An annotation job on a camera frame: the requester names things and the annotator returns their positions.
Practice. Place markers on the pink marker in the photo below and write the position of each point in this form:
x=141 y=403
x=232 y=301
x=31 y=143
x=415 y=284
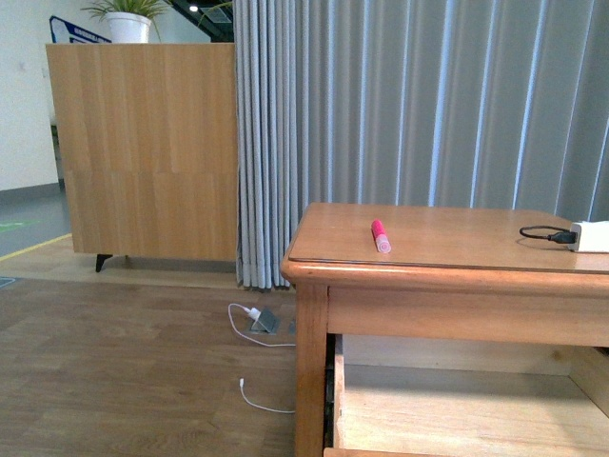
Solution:
x=380 y=237

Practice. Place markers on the wooden top drawer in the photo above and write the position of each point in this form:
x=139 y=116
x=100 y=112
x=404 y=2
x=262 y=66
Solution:
x=383 y=411

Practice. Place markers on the grey floor socket box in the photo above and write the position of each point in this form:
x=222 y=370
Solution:
x=268 y=323

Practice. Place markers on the light wood cabinet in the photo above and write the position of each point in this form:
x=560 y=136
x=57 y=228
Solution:
x=148 y=137

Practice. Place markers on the wooden nightstand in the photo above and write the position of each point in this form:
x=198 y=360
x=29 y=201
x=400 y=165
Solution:
x=461 y=289

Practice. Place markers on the grey pleated curtain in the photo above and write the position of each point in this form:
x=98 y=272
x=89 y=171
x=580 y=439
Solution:
x=471 y=104

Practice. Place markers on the green potted plant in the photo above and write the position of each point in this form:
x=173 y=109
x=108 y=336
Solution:
x=149 y=9

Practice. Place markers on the white plant pot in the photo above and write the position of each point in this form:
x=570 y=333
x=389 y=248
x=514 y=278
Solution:
x=128 y=28

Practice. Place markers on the white charger box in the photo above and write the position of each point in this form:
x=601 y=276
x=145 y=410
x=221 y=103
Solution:
x=590 y=237

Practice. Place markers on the white wall plug adapter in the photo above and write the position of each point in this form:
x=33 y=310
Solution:
x=254 y=314

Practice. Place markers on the blue wall sign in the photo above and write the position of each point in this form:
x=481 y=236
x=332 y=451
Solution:
x=65 y=32

